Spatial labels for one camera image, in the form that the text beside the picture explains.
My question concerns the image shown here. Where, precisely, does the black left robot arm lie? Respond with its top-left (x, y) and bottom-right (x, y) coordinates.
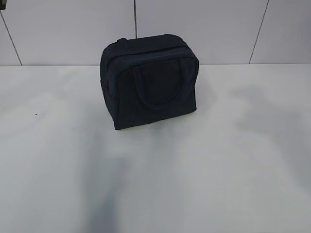
top-left (0, 0), bottom-right (7, 11)

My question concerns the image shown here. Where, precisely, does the navy blue lunch bag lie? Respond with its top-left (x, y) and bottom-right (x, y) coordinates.
top-left (100, 34), bottom-right (199, 130)

